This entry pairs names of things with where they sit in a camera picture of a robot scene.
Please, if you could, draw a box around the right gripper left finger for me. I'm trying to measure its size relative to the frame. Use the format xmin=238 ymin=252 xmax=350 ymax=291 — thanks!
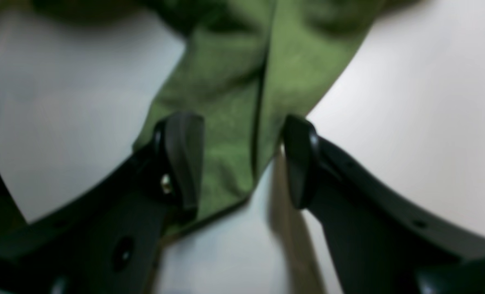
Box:
xmin=0 ymin=112 xmax=205 ymax=294

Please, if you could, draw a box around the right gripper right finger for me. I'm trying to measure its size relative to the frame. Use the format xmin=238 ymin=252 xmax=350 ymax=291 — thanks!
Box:
xmin=282 ymin=115 xmax=485 ymax=294

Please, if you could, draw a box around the green t-shirt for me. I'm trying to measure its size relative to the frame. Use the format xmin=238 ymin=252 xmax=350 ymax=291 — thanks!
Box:
xmin=34 ymin=0 xmax=422 ymax=241

